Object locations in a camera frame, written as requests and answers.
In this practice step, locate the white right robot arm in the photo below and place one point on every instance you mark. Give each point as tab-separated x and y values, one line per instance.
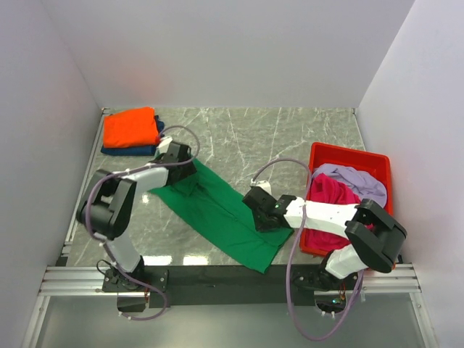
375	237

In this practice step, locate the green t shirt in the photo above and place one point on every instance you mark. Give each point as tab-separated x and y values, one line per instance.
215	210

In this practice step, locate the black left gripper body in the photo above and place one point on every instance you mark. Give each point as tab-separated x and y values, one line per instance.
188	170

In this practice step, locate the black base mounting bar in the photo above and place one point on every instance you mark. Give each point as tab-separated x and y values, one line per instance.
221	285

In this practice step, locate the aluminium frame rail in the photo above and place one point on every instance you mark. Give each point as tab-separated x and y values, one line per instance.
61	281

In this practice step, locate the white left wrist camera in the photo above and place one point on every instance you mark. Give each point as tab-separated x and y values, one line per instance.
163	145

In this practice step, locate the red plastic bin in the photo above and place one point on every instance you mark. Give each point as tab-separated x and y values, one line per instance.
375	164

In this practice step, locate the folded navy blue t shirt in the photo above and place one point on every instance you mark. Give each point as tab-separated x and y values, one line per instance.
145	149

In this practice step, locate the folded orange t shirt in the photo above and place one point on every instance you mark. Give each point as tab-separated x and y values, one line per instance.
140	115

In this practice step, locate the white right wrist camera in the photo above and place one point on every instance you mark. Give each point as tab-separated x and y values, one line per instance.
263	184

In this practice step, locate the magenta t shirt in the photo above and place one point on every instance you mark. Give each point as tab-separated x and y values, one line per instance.
331	191

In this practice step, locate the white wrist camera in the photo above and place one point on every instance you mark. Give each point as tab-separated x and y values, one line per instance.
263	184
163	145

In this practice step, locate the lavender t shirt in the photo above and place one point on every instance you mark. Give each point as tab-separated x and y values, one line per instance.
362	183

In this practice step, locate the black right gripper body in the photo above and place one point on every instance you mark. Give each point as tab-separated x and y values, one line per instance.
260	223

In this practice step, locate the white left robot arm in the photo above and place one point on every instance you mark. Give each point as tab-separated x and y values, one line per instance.
106	206

